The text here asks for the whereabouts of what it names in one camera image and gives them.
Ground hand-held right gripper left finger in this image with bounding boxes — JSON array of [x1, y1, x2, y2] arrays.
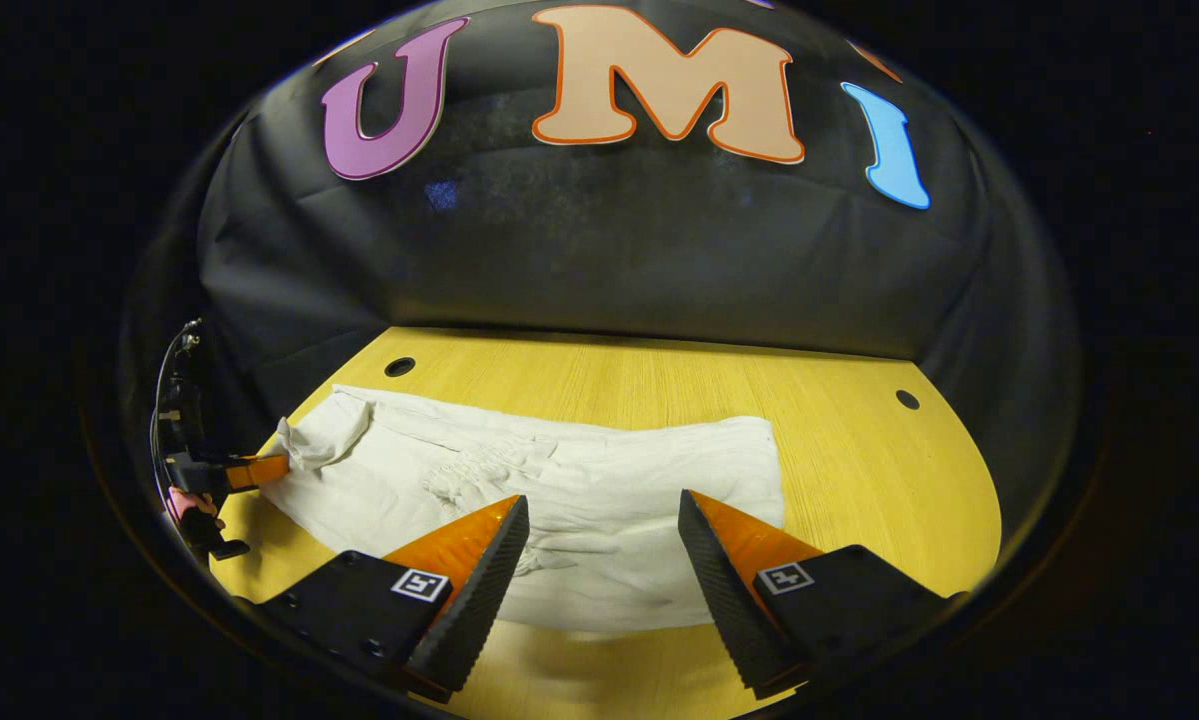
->
[[254, 495, 530, 703]]

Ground black backdrop cloth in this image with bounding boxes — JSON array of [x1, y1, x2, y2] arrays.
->
[[119, 0, 1085, 501]]

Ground white jeans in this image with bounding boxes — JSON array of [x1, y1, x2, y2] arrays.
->
[[259, 385, 786, 636]]

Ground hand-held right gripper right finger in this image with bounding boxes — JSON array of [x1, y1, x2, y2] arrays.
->
[[677, 490, 965, 699]]

